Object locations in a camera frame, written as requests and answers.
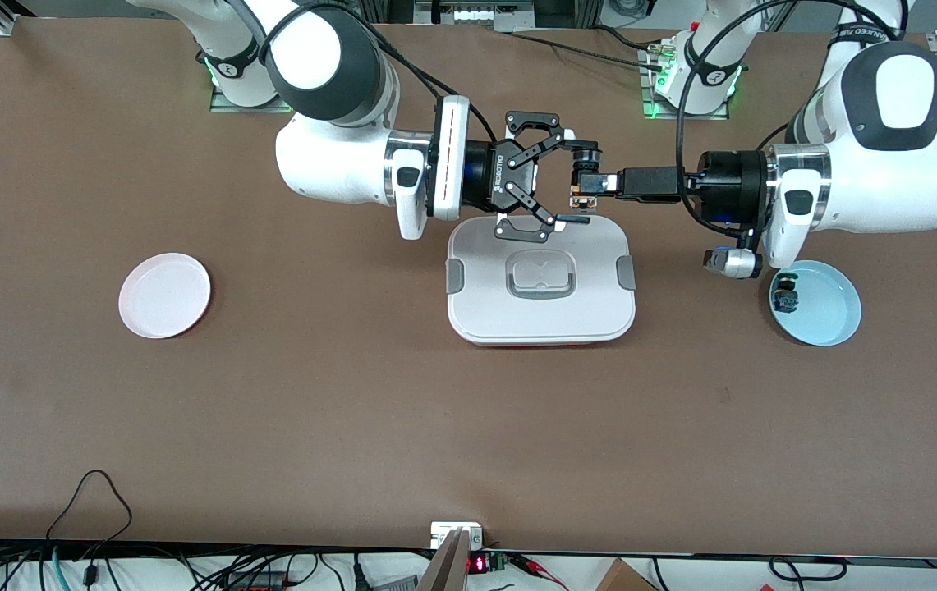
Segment pink round plate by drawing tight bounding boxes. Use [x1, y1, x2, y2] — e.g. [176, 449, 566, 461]
[118, 252, 213, 340]

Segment grey camera pole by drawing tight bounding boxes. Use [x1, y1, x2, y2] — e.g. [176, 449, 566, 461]
[417, 529, 471, 591]

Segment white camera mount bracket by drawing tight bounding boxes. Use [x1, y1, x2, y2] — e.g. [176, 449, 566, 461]
[430, 522, 485, 549]

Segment brown cardboard piece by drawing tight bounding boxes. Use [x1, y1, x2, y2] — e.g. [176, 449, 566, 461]
[595, 558, 659, 591]

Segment black cable along table edge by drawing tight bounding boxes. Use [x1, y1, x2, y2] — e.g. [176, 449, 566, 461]
[501, 25, 670, 71]

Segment white lidded box grey latches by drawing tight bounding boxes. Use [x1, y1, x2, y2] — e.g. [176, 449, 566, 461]
[445, 215, 637, 347]

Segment black looped cable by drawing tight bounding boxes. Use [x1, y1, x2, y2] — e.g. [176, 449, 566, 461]
[45, 470, 134, 567]

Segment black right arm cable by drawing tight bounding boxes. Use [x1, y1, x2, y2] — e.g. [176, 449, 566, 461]
[259, 0, 500, 142]

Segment light blue round plate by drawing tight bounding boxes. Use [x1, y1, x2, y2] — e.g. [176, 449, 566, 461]
[769, 260, 862, 347]

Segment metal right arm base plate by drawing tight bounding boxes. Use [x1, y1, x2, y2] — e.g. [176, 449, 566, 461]
[209, 82, 288, 113]

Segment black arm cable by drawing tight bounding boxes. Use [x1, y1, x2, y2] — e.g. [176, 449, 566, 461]
[676, 0, 904, 247]
[259, 0, 500, 142]

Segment silver metal frame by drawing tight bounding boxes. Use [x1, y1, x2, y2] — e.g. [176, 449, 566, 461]
[415, 0, 536, 34]

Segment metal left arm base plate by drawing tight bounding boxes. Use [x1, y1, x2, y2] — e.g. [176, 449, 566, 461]
[641, 45, 730, 121]

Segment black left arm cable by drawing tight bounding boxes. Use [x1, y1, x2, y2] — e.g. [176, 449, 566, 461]
[676, 0, 904, 247]

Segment orange push-button switch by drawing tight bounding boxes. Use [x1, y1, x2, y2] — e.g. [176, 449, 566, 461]
[570, 141, 605, 208]

